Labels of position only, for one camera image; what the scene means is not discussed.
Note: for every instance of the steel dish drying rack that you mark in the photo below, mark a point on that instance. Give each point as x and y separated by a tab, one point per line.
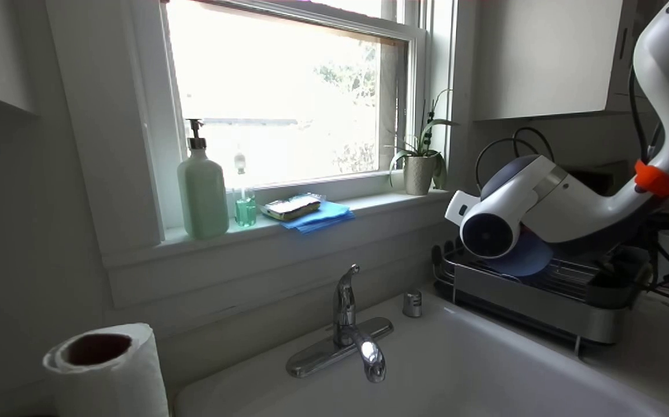
541	305

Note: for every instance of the blue cloth on sill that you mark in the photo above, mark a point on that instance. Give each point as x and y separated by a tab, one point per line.
319	218

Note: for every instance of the chrome sink faucet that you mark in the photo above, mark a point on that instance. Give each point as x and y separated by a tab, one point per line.
345	325

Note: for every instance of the sponge in tray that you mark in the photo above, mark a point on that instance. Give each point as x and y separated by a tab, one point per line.
291	208

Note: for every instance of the green pump soap bottle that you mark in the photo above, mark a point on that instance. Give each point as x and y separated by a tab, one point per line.
203	197

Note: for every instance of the chrome sink sprayer cap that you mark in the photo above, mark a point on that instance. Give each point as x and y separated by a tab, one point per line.
412	305

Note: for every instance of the small teal bottle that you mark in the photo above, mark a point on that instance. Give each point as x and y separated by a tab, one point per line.
245	208

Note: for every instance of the white kitchen sink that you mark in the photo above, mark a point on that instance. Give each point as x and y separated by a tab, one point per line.
457	371

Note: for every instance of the potted green plant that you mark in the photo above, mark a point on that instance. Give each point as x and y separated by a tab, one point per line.
419	171

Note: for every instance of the white paper towel roll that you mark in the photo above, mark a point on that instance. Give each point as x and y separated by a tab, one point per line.
115	378

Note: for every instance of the white framed window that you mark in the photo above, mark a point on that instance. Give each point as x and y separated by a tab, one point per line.
288	93

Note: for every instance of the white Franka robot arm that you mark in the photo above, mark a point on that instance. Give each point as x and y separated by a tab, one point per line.
566	204

